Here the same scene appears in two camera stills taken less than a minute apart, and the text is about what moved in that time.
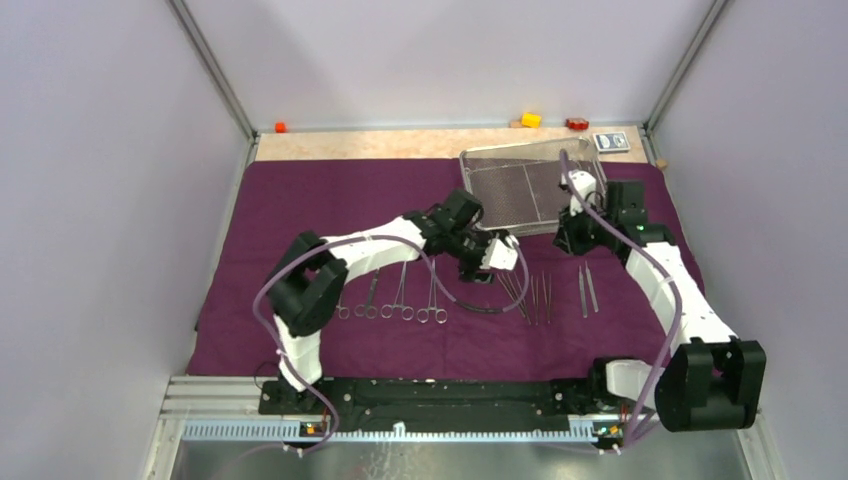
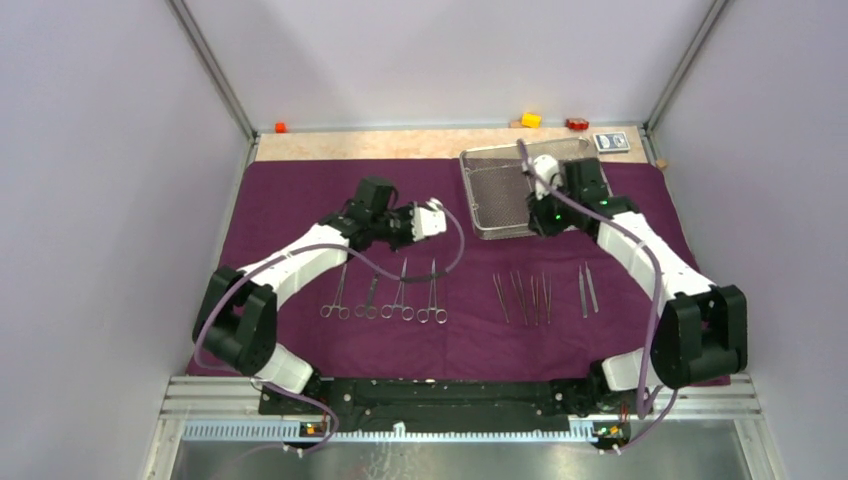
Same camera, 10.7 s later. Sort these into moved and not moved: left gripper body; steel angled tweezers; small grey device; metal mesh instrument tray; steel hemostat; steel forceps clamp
Moved: left gripper body; steel angled tweezers
Not moved: steel forceps clamp; metal mesh instrument tray; steel hemostat; small grey device
